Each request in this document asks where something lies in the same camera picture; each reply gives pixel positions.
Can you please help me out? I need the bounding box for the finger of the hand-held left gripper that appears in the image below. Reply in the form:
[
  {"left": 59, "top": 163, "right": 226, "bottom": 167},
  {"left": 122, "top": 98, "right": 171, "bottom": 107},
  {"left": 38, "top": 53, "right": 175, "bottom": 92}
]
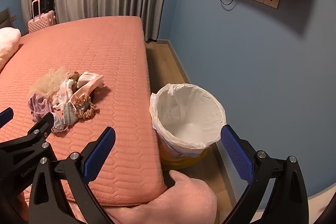
[
  {"left": 0, "top": 107, "right": 14, "bottom": 127},
  {"left": 0, "top": 112, "right": 55, "bottom": 161}
]

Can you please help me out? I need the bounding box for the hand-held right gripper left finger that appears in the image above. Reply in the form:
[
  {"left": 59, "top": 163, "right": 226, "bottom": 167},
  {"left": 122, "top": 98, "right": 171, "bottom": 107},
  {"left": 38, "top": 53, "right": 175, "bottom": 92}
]
[{"left": 28, "top": 126, "right": 116, "bottom": 224}]

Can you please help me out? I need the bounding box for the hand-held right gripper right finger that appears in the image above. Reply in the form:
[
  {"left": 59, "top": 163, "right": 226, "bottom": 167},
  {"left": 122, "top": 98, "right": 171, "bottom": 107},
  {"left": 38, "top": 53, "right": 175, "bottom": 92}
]
[{"left": 221, "top": 124, "right": 310, "bottom": 224}]

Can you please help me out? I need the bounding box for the small white pink cloth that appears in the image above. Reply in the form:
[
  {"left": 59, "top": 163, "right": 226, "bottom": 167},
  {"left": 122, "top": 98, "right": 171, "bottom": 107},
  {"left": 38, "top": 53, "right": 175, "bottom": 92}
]
[{"left": 51, "top": 112, "right": 69, "bottom": 133}]

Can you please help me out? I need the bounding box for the purple cloth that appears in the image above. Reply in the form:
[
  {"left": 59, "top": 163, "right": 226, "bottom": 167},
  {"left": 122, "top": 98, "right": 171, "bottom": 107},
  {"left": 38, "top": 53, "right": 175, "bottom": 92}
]
[{"left": 28, "top": 93, "right": 53, "bottom": 123}]

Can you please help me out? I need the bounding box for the grey face mask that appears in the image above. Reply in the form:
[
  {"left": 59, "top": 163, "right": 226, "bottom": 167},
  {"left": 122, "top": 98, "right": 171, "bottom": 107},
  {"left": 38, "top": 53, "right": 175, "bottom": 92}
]
[{"left": 63, "top": 103, "right": 79, "bottom": 125}]

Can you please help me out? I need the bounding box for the white lace cloth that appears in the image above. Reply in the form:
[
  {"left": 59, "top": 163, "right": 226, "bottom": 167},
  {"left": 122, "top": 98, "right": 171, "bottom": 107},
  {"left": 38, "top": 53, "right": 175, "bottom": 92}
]
[{"left": 51, "top": 78, "right": 76, "bottom": 110}]

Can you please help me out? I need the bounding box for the dark red cloth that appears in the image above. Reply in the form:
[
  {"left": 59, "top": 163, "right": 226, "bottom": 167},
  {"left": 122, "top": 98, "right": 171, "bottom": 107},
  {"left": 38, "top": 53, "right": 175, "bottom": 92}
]
[{"left": 73, "top": 94, "right": 98, "bottom": 120}]

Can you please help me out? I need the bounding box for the beige tulle cloth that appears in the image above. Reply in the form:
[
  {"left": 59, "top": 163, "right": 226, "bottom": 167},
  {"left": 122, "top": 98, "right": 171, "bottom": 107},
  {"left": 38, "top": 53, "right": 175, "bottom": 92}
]
[{"left": 28, "top": 67, "right": 67, "bottom": 97}]

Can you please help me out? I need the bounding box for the tan brown cloth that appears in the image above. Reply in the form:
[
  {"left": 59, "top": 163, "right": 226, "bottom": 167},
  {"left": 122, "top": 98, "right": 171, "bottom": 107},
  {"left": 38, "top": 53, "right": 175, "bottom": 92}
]
[{"left": 69, "top": 71, "right": 79, "bottom": 92}]

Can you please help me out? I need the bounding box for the yellow trash bin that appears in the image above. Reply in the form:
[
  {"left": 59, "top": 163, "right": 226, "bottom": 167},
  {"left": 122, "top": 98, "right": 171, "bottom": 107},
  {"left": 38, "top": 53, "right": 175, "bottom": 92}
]
[{"left": 158, "top": 135, "right": 210, "bottom": 169}]

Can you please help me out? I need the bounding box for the white-lined trash bin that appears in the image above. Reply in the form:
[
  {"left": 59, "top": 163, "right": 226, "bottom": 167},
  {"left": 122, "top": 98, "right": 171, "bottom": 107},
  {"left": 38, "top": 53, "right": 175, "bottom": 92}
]
[{"left": 150, "top": 83, "right": 227, "bottom": 150}]

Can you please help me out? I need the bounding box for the white sock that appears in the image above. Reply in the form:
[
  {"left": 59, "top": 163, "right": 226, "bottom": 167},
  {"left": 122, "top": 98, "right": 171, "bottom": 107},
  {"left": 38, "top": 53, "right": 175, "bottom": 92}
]
[{"left": 77, "top": 71, "right": 105, "bottom": 85}]

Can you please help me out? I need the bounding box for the pink fluffy cloth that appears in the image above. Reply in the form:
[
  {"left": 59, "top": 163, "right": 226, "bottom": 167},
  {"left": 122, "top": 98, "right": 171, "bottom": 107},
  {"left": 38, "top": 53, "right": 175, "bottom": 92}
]
[{"left": 108, "top": 169, "right": 218, "bottom": 224}]

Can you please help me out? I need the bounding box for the pale pink pillow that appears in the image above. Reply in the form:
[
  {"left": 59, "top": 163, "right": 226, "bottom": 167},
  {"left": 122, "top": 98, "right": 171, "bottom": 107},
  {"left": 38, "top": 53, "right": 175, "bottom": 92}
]
[{"left": 0, "top": 27, "right": 21, "bottom": 72}]

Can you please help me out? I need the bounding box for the bed with pink mattress cover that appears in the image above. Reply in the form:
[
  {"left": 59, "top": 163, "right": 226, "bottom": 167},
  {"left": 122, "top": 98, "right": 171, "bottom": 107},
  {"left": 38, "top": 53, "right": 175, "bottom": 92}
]
[{"left": 0, "top": 15, "right": 175, "bottom": 224}]

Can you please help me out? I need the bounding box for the dark headboard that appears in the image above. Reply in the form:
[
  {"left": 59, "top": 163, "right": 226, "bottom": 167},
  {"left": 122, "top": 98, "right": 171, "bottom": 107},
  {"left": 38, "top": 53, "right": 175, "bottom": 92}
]
[{"left": 0, "top": 7, "right": 17, "bottom": 29}]

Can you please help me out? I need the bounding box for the pink suitcase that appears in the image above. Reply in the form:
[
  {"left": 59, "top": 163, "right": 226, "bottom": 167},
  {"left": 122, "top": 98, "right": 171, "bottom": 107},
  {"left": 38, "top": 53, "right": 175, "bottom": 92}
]
[{"left": 28, "top": 0, "right": 56, "bottom": 34}]

